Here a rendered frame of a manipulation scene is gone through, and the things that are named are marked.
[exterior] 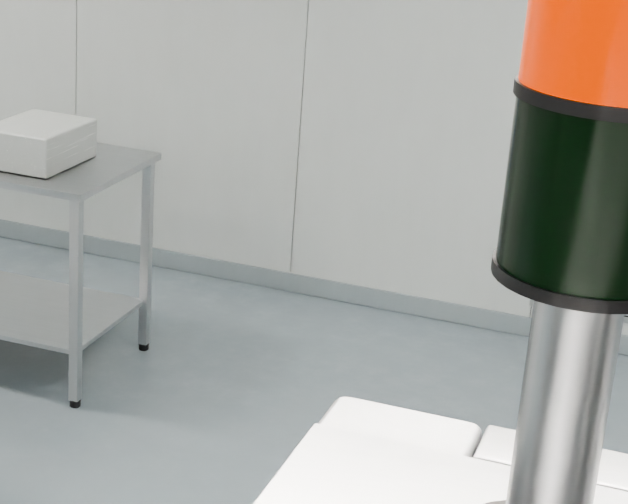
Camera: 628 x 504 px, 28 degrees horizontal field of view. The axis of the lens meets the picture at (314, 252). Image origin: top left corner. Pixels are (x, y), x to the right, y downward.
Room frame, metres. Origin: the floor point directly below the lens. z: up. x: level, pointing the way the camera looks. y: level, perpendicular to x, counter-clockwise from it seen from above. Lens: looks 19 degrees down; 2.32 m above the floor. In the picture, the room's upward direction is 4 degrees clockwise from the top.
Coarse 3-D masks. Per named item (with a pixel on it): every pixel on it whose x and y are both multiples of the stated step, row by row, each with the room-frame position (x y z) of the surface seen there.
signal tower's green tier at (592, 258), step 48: (528, 144) 0.31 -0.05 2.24; (576, 144) 0.30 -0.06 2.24; (624, 144) 0.30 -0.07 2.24; (528, 192) 0.31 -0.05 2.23; (576, 192) 0.30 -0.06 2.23; (624, 192) 0.30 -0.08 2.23; (528, 240) 0.31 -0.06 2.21; (576, 240) 0.30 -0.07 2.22; (624, 240) 0.30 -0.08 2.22; (576, 288) 0.30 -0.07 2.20; (624, 288) 0.30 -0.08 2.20
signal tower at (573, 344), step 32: (544, 96) 0.31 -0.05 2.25; (512, 288) 0.31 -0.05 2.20; (544, 320) 0.32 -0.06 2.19; (576, 320) 0.31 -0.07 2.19; (608, 320) 0.31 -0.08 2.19; (544, 352) 0.32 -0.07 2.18; (576, 352) 0.31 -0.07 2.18; (608, 352) 0.32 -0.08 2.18; (544, 384) 0.32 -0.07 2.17; (576, 384) 0.31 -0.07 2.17; (608, 384) 0.32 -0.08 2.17; (544, 416) 0.32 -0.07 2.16; (576, 416) 0.31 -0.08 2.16; (544, 448) 0.31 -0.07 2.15; (576, 448) 0.31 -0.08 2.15; (512, 480) 0.32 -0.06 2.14; (544, 480) 0.31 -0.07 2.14; (576, 480) 0.31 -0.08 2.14
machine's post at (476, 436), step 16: (336, 400) 0.44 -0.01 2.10; (352, 400) 0.44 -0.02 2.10; (336, 416) 0.43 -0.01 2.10; (352, 416) 0.43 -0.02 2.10; (368, 416) 0.43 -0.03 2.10; (384, 416) 0.43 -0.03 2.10; (400, 416) 0.43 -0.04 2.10; (416, 416) 0.43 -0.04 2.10; (432, 416) 0.43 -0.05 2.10; (368, 432) 0.42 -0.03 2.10; (384, 432) 0.42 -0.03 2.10; (400, 432) 0.42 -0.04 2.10; (416, 432) 0.42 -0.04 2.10; (432, 432) 0.42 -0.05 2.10; (448, 432) 0.42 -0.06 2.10; (464, 432) 0.42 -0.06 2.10; (480, 432) 0.43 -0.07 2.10; (432, 448) 0.41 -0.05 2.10; (448, 448) 0.41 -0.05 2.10; (464, 448) 0.41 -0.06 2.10
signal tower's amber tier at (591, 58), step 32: (544, 0) 0.32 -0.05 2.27; (576, 0) 0.31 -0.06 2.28; (608, 0) 0.30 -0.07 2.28; (544, 32) 0.31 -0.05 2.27; (576, 32) 0.31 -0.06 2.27; (608, 32) 0.30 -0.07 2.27; (544, 64) 0.31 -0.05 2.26; (576, 64) 0.31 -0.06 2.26; (608, 64) 0.30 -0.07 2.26; (576, 96) 0.30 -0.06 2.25; (608, 96) 0.30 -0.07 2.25
